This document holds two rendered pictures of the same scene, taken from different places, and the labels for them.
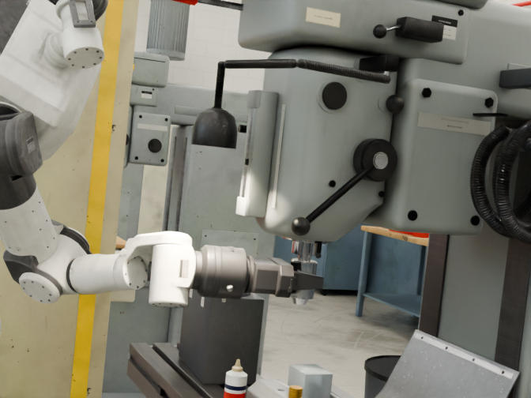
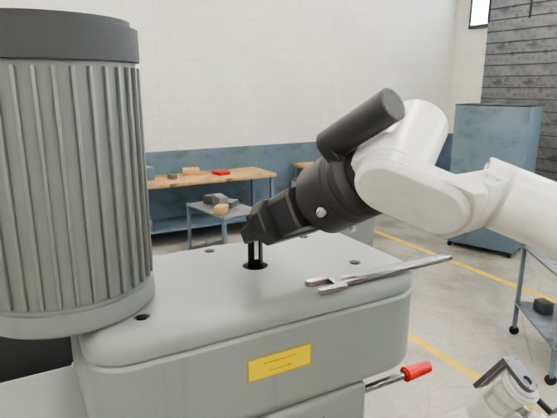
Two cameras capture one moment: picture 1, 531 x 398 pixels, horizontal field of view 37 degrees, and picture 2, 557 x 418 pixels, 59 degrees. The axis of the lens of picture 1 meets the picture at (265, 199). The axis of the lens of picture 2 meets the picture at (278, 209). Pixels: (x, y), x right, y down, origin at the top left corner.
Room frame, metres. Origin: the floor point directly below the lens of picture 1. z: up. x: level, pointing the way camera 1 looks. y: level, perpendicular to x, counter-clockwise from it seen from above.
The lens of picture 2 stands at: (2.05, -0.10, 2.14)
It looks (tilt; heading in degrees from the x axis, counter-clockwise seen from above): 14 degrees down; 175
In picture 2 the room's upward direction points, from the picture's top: straight up
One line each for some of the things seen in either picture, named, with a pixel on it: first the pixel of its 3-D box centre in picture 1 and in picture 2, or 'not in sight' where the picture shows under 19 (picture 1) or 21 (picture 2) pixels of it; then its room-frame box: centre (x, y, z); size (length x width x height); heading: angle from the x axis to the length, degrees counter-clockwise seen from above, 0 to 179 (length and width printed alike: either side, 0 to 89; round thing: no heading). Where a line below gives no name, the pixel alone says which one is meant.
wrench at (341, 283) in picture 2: not in sight; (386, 270); (1.43, 0.10, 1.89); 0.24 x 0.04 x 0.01; 115
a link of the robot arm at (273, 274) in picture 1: (250, 275); not in sight; (1.36, 0.01, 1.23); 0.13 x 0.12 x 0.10; 13
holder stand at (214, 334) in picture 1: (219, 326); not in sight; (1.77, 0.07, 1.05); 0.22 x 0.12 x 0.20; 20
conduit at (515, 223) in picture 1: (514, 178); not in sight; (1.31, -0.40, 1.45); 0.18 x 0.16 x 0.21; 114
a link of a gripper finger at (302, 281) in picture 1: (306, 282); not in sight; (1.35, -0.08, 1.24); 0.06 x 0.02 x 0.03; 103
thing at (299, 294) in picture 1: (302, 281); not in sight; (1.38, -0.08, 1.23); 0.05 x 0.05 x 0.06
